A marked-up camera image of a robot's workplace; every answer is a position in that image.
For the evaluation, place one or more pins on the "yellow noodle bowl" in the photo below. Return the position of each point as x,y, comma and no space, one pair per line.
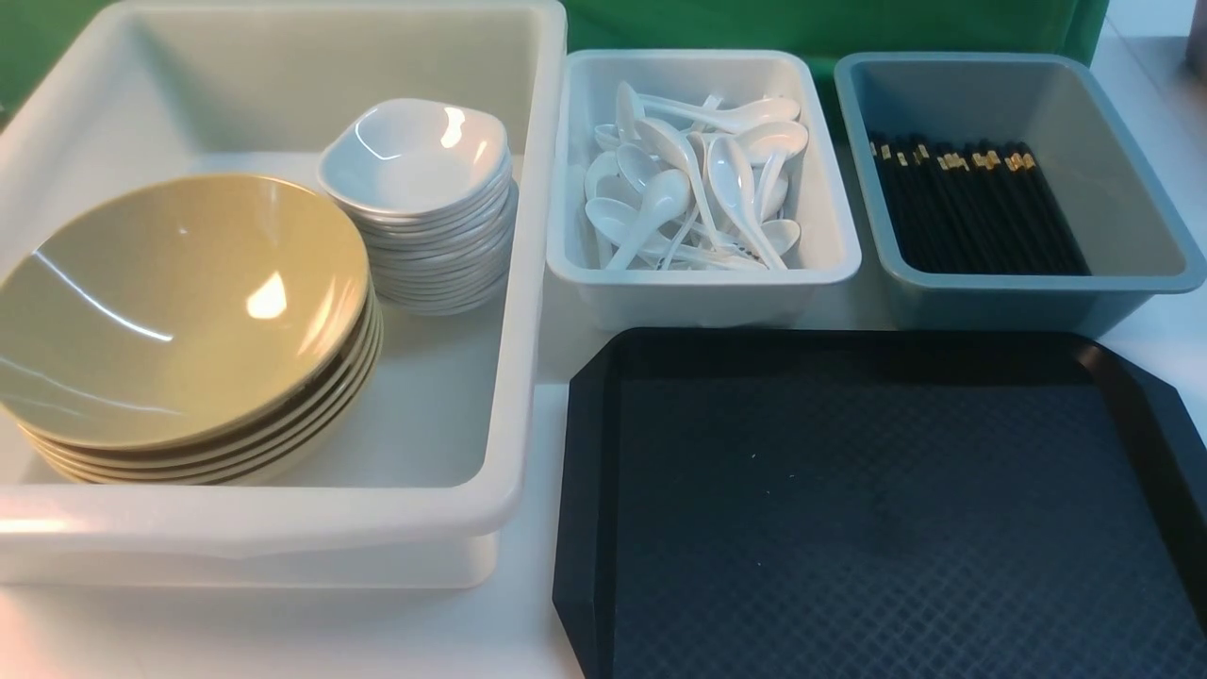
178,310

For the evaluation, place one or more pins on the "small white dish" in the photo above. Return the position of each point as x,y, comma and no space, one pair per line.
409,157

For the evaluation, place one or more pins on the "pile of white spoons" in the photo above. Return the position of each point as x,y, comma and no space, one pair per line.
675,185

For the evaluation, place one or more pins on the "white spoon bin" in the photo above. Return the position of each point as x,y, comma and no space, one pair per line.
826,255

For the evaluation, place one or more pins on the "stack of white dishes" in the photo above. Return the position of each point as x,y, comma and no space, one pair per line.
442,269

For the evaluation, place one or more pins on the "black serving tray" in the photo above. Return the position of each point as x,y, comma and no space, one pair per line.
753,503

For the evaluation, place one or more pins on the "pile of black chopsticks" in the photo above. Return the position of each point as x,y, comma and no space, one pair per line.
984,208

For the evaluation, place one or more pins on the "blue-grey chopstick bin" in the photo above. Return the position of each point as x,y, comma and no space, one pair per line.
1136,244

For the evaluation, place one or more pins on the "stack of yellow bowls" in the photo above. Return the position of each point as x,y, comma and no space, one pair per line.
254,450

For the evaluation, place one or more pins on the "large white tub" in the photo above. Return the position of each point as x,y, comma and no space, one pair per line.
426,465

